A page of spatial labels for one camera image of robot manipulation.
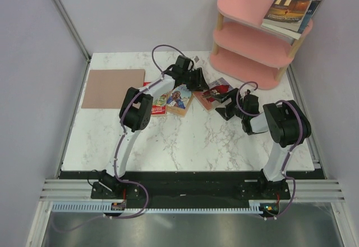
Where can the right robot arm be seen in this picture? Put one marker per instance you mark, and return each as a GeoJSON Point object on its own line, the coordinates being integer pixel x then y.
{"type": "Point", "coordinates": [284, 121]}

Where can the white slotted cable duct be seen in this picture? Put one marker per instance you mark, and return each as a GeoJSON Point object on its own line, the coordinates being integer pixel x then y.
{"type": "Point", "coordinates": [116, 208]}

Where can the blue Nineteen Eighty-Four book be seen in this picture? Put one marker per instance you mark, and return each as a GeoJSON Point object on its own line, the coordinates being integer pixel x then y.
{"type": "Point", "coordinates": [305, 26]}

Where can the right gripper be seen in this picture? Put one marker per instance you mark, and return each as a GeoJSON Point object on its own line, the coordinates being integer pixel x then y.
{"type": "Point", "coordinates": [225, 112]}

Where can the pink Shakespeare story book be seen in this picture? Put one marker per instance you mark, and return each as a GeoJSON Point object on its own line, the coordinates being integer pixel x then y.
{"type": "Point", "coordinates": [206, 98]}

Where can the brown Edward Tulane book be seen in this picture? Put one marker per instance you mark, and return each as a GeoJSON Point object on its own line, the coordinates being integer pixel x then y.
{"type": "Point", "coordinates": [287, 14]}

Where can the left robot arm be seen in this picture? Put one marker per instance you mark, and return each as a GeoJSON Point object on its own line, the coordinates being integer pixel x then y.
{"type": "Point", "coordinates": [135, 112]}

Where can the brown cardboard file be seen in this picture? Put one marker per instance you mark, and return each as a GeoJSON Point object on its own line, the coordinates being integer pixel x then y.
{"type": "Point", "coordinates": [106, 89]}

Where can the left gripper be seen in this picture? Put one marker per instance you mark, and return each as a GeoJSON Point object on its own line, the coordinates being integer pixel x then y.
{"type": "Point", "coordinates": [199, 83]}

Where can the red Treehouse book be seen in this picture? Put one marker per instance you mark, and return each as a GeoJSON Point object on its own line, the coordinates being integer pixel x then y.
{"type": "Point", "coordinates": [159, 107]}

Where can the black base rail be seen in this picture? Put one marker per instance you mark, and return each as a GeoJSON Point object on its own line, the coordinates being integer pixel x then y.
{"type": "Point", "coordinates": [202, 187]}

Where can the pink three-tier shelf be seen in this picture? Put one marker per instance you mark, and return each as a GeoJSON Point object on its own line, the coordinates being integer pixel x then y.
{"type": "Point", "coordinates": [246, 51]}

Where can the tan Othello book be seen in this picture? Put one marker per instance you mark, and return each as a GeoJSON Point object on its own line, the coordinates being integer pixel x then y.
{"type": "Point", "coordinates": [179, 100]}

